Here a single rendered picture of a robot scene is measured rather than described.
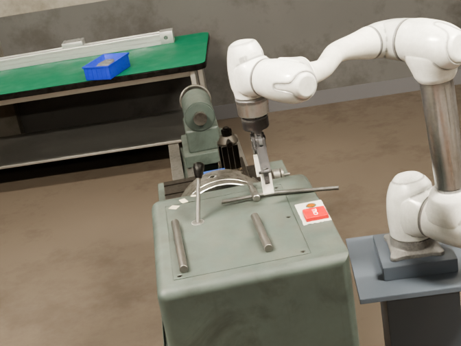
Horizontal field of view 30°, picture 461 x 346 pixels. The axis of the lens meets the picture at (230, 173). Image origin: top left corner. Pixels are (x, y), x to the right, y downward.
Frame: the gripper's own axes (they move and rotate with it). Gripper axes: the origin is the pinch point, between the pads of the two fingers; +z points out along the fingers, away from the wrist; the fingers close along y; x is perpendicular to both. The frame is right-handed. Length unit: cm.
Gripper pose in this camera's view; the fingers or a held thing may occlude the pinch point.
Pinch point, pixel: (264, 180)
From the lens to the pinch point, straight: 246.4
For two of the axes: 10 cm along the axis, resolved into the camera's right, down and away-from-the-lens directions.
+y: -1.1, -3.7, 9.2
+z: 1.6, 9.1, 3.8
